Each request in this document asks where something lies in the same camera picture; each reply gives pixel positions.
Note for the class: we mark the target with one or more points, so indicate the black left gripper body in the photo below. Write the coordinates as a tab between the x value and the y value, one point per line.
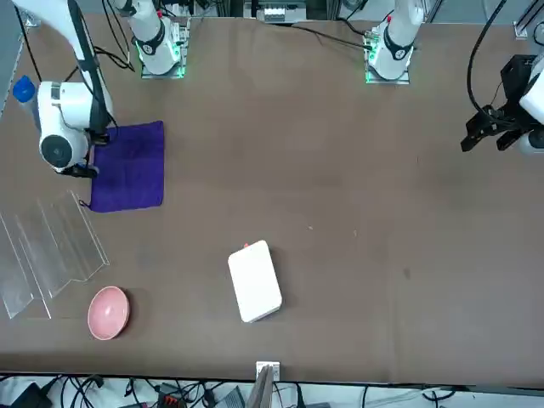
514	81

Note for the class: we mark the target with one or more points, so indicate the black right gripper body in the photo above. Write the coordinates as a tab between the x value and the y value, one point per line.
83	171

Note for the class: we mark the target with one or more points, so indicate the purple cloth towel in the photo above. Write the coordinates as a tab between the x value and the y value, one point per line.
132	170

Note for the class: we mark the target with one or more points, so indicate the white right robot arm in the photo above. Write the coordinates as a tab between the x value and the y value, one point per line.
64	110

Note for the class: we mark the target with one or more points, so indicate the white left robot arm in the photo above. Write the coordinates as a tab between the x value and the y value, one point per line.
395	42

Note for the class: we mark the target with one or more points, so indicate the clear acrylic storage rack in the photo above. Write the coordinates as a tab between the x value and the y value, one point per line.
47	255

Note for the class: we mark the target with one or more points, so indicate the clear bottle blue cap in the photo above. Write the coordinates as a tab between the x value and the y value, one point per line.
23	91

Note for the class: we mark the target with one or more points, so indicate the pink bowl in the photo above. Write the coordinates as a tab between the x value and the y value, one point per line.
108	312

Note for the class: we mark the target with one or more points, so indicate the white mini drawer cabinet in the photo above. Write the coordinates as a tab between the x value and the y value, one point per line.
255	285

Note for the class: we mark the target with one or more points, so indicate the black power adapter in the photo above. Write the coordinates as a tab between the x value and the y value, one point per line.
30	397

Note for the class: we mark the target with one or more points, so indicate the white power strip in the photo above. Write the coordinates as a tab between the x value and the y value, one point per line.
274	15

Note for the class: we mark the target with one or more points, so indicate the black device orange lights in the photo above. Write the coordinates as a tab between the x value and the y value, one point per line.
170	399

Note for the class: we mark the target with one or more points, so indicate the aluminium frame rail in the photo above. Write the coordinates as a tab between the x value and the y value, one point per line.
525	21
32	19

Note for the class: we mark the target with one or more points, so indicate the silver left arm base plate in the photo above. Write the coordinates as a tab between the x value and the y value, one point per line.
382	81

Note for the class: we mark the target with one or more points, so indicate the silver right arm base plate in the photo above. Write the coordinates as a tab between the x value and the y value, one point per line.
161	75

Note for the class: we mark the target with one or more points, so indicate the silver table edge bracket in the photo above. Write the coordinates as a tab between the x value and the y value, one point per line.
268	366

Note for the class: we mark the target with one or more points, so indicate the grey upright post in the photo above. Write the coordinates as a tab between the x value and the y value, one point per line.
260	391

